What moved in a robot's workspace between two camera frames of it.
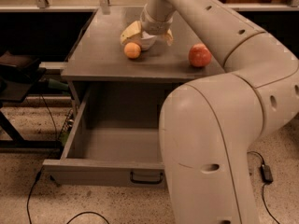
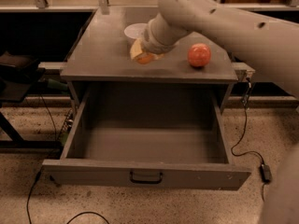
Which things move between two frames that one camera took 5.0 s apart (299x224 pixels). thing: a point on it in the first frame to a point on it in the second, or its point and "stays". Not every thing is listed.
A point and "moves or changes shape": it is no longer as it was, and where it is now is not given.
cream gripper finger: [134, 29] to [136, 49]
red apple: [199, 55] stays
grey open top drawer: [115, 142] stays
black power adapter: [266, 174] stays
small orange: [132, 49] moves or changes shape
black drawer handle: [146, 181] stays
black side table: [17, 82] stays
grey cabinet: [98, 56] stays
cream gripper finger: [169, 36] to [158, 56]
